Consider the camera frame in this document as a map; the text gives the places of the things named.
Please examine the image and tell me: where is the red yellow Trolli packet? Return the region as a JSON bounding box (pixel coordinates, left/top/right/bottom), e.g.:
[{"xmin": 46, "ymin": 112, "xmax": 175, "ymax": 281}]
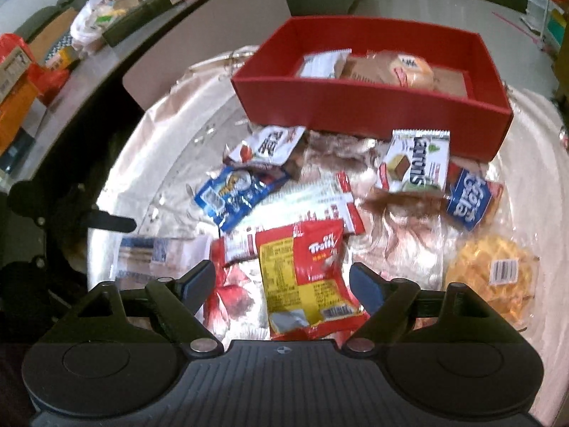
[{"xmin": 256, "ymin": 220, "xmax": 366, "ymax": 340}]

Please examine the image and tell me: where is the long white red snack packet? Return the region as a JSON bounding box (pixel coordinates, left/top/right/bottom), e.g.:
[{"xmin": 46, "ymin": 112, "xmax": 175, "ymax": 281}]
[{"xmin": 211, "ymin": 172, "xmax": 365, "ymax": 266}]

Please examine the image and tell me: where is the blue white candy packet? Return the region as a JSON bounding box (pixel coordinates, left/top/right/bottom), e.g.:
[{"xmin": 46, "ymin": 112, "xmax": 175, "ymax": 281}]
[{"xmin": 194, "ymin": 166, "xmax": 289, "ymax": 233}]

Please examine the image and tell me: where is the Kaprons wafer packet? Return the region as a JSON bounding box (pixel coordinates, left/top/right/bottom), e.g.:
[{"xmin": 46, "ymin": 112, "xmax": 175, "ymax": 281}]
[{"xmin": 376, "ymin": 129, "xmax": 450, "ymax": 194}]

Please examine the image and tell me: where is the bread bun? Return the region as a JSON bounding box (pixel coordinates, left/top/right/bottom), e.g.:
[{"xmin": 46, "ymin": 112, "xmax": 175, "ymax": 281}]
[{"xmin": 340, "ymin": 51, "xmax": 435, "ymax": 91}]

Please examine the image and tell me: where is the yellow crackers clear pack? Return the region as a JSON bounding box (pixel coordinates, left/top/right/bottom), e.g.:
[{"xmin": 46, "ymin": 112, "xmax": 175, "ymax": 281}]
[{"xmin": 445, "ymin": 234, "xmax": 540, "ymax": 331}]

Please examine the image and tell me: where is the blue white snack packet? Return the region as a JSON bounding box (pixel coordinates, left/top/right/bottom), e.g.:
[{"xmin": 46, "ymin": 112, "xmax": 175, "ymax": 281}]
[{"xmin": 446, "ymin": 163, "xmax": 504, "ymax": 232}]

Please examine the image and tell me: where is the grey long cabinet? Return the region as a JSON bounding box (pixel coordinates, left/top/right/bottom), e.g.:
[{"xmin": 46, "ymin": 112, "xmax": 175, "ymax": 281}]
[{"xmin": 0, "ymin": 0, "xmax": 292, "ymax": 188}]

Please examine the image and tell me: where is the white plastic bag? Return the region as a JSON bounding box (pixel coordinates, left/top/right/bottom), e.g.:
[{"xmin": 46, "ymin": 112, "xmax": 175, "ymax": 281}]
[{"xmin": 69, "ymin": 0, "xmax": 127, "ymax": 56}]

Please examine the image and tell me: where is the red cardboard box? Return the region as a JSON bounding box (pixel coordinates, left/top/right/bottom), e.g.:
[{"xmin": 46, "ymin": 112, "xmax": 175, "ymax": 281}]
[{"xmin": 232, "ymin": 16, "xmax": 513, "ymax": 162}]

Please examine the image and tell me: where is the dark green box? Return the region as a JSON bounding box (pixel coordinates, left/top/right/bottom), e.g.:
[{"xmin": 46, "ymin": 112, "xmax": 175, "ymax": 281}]
[{"xmin": 102, "ymin": 0, "xmax": 183, "ymax": 46}]

